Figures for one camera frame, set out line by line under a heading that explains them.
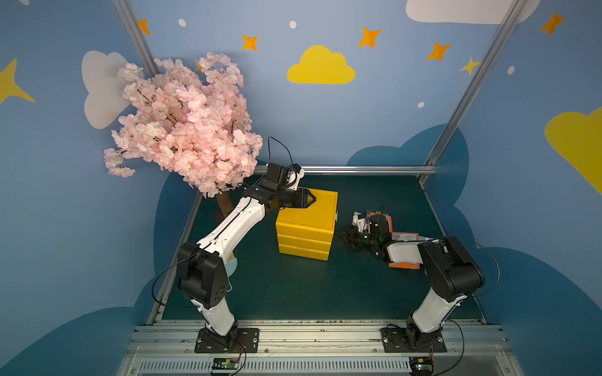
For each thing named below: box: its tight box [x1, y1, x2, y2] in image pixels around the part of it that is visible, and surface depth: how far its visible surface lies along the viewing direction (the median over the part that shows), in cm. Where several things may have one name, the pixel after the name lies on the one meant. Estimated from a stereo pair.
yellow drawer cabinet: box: [275, 188, 339, 261], surface depth 82 cm
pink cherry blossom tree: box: [103, 53, 264, 214], surface depth 64 cm
